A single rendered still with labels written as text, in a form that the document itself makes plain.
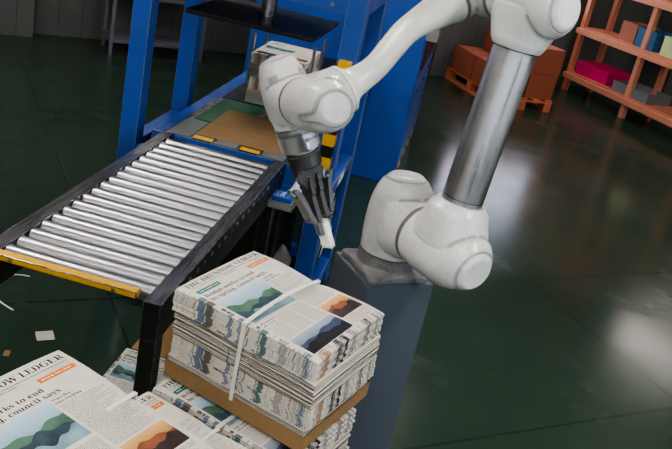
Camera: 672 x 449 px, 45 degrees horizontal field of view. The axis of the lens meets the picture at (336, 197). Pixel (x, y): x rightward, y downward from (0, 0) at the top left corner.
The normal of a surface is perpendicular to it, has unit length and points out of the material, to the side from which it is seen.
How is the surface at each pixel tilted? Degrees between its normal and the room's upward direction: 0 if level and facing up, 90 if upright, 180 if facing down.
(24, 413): 1
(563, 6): 84
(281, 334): 1
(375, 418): 90
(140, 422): 0
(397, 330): 90
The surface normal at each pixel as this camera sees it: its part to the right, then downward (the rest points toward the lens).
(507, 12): -0.80, 0.07
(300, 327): 0.18, -0.91
